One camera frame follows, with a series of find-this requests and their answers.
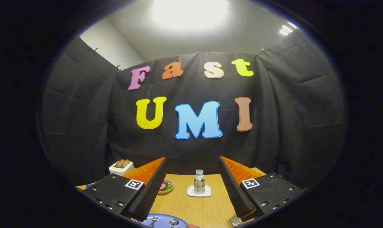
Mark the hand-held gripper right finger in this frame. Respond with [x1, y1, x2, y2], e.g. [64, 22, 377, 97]
[218, 156, 306, 222]

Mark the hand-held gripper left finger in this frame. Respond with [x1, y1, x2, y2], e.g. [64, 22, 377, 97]
[82, 157, 168, 222]

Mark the plate of food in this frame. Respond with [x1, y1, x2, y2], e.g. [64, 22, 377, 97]
[158, 179, 174, 194]

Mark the blue plate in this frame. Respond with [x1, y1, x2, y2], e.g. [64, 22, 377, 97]
[138, 213, 189, 228]

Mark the small white drink bottle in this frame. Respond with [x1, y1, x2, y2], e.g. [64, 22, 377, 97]
[194, 169, 206, 194]

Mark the white toaster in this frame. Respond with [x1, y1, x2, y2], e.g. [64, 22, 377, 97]
[109, 159, 135, 176]

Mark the white square coaster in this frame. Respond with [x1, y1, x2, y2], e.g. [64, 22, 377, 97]
[187, 185, 211, 197]

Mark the small ceiling light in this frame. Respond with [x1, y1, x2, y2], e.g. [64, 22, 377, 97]
[279, 22, 298, 36]

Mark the large ceiling light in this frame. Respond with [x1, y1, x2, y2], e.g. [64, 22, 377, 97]
[152, 0, 229, 30]

